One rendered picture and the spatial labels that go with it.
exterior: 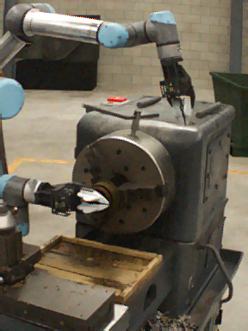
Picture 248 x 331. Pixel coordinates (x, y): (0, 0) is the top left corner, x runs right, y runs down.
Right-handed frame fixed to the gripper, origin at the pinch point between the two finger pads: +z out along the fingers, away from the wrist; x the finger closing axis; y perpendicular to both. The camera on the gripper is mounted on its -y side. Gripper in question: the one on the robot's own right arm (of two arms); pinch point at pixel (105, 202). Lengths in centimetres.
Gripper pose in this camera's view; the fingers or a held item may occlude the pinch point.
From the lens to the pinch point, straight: 162.9
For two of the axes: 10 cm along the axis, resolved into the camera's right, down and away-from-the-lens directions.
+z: 9.1, 1.4, -3.9
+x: 0.3, -9.6, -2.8
